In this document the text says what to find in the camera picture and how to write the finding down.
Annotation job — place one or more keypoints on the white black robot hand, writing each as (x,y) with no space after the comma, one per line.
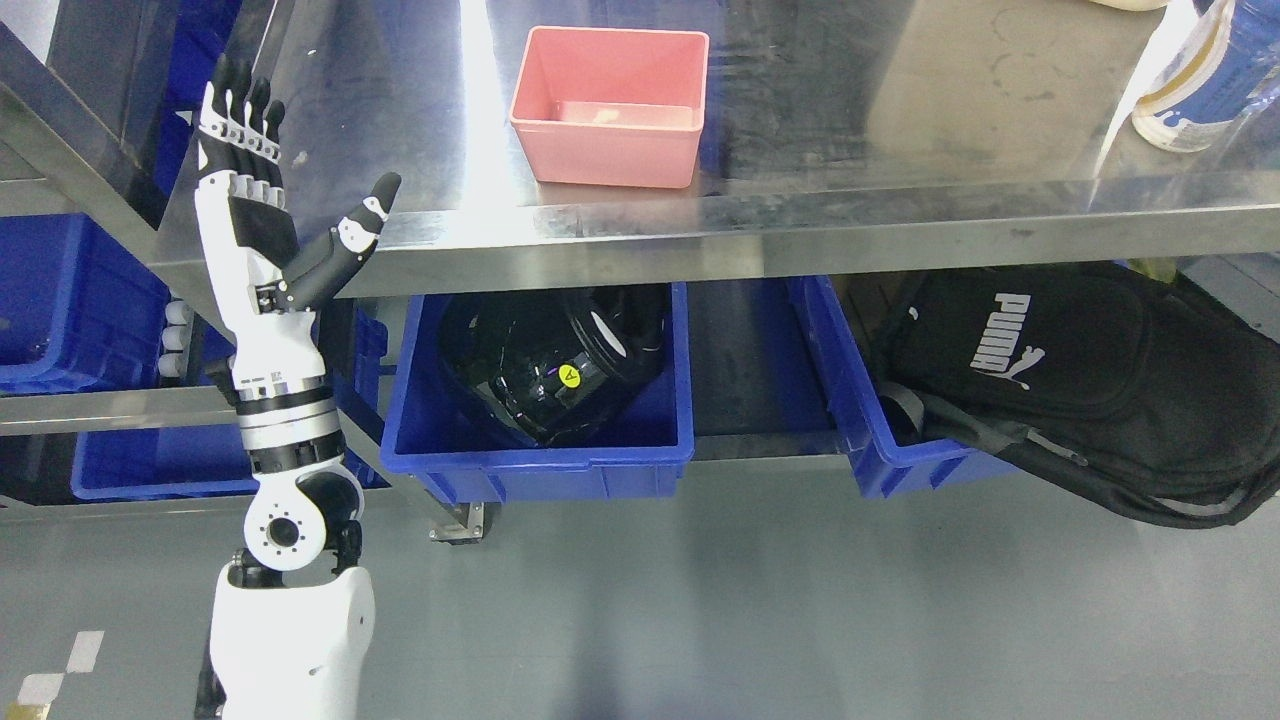
(267,284)

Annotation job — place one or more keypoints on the pink plastic storage box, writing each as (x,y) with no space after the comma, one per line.
(614,107)

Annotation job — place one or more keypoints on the white robot forearm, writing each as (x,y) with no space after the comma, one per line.
(294,609)

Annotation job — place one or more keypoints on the blue bin far left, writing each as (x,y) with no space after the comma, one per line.
(78,312)

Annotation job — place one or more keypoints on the blue bin lower left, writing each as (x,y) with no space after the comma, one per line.
(209,461)

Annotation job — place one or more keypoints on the blue bin with helmet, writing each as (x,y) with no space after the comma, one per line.
(640,454)

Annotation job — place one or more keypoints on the black glossy helmet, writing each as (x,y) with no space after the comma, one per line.
(551,368)

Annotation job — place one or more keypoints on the stainless steel table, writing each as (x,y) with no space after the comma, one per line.
(840,137)

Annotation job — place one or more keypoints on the blue bin with backpack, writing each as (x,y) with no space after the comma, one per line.
(880,466)

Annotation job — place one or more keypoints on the black Puma backpack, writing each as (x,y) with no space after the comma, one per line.
(1146,398)

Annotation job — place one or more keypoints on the white blue plastic bottle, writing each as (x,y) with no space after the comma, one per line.
(1227,65)

